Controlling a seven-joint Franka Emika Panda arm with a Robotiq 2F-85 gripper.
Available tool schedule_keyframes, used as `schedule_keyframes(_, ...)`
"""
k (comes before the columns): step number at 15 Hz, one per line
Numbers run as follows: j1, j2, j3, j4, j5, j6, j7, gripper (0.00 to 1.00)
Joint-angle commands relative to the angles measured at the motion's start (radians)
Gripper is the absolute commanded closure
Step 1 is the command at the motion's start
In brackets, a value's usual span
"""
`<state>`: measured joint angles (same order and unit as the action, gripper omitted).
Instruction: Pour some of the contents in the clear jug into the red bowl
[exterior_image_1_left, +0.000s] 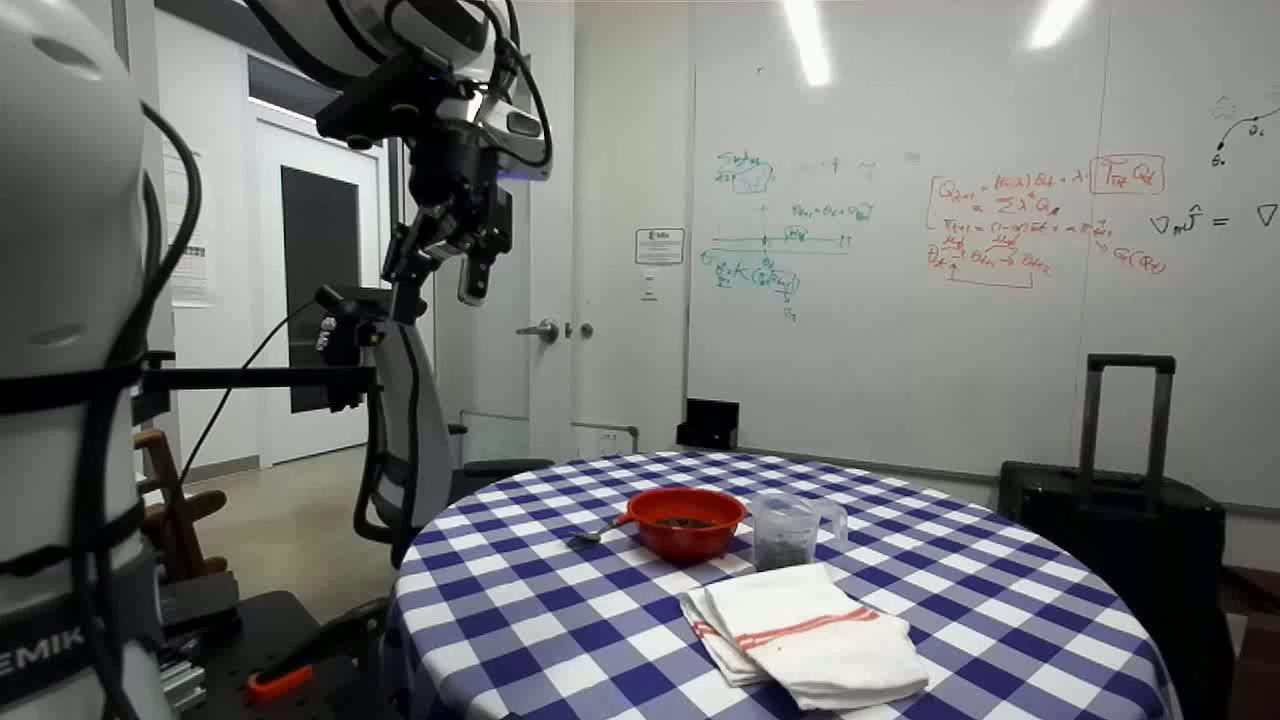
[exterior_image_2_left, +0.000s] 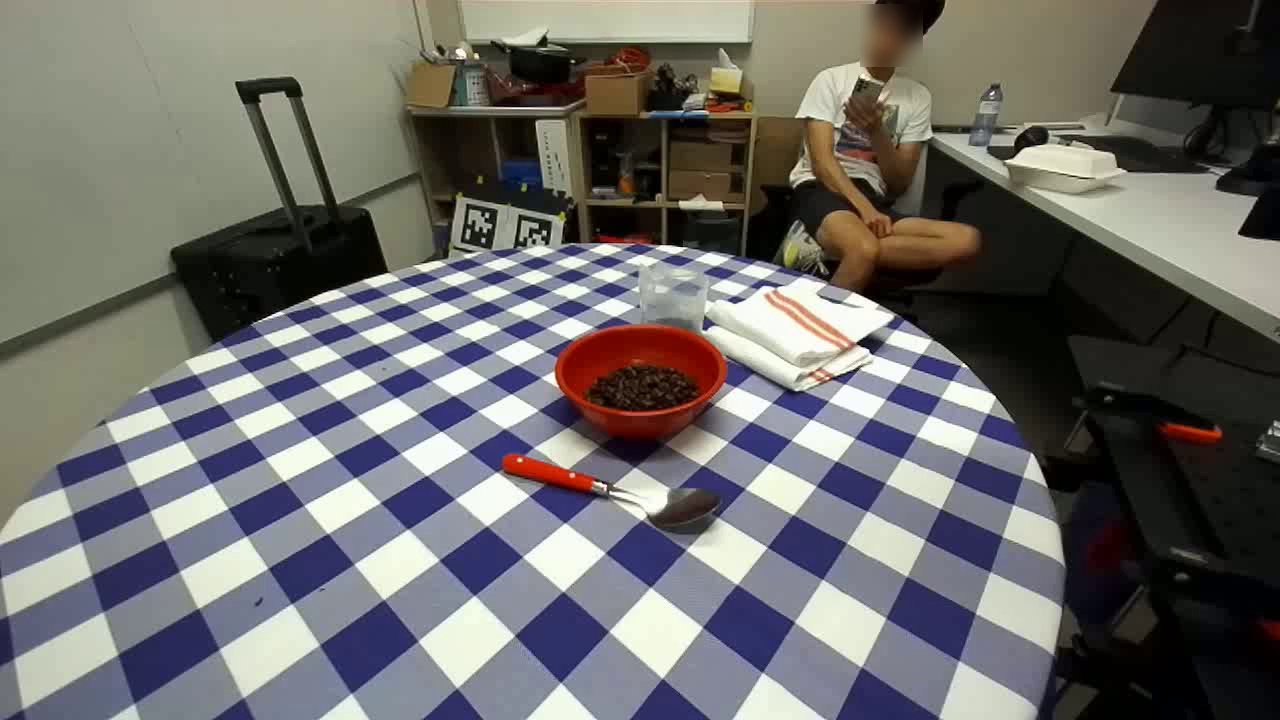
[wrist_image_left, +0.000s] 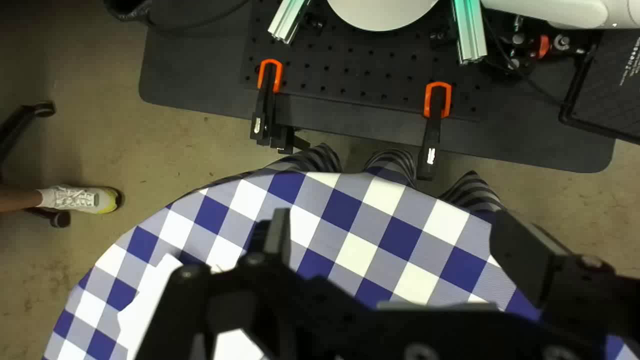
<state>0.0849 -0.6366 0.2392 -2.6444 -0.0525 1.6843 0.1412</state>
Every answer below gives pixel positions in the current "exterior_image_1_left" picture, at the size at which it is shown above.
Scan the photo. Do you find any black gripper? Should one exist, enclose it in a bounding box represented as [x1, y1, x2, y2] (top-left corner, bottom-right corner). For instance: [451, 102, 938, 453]
[378, 123, 519, 321]

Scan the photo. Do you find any clear plastic measuring jug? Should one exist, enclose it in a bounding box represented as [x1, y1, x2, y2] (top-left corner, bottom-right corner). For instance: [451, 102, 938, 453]
[748, 483, 851, 575]

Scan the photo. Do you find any red bowl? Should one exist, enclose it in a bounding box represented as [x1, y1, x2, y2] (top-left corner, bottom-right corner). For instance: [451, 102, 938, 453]
[619, 483, 753, 568]

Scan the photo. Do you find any white door with dark window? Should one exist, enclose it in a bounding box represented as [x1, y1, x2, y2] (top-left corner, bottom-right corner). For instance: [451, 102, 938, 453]
[247, 114, 392, 473]

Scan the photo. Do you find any grey office chair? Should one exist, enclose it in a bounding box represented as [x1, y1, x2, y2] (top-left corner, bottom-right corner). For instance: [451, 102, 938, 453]
[347, 315, 461, 547]

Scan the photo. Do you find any small black box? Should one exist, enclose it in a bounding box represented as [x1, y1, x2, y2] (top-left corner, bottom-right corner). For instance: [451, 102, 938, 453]
[671, 397, 745, 456]

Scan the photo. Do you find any wooden stand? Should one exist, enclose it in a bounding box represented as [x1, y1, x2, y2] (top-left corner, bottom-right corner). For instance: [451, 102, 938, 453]
[133, 423, 231, 583]

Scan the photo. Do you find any blue white checkered tablecloth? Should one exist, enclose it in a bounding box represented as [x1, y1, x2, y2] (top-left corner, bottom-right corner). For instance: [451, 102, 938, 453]
[388, 448, 1184, 720]

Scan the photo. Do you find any black robot mounting stand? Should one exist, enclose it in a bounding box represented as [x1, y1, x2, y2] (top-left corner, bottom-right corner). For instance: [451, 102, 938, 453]
[156, 583, 404, 720]

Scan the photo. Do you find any white towel with red stripe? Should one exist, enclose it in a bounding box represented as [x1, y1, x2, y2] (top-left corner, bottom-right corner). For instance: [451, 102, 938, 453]
[676, 561, 932, 718]

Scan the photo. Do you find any black camera on stand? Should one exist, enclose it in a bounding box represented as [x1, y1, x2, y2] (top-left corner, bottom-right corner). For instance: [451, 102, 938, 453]
[310, 281, 400, 369]

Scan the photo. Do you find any paper sign on wall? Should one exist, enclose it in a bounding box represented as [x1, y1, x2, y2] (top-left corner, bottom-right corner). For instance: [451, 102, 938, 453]
[632, 226, 687, 274]

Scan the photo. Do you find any black horizontal mount bar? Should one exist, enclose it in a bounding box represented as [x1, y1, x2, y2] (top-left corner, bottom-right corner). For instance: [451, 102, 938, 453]
[0, 364, 378, 416]

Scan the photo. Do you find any orange handled tool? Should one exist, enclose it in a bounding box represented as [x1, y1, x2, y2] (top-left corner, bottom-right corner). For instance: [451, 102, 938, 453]
[240, 660, 321, 707]

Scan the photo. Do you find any black suitcase with handle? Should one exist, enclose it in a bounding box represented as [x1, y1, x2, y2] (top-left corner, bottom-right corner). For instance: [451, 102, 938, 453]
[996, 353, 1231, 720]

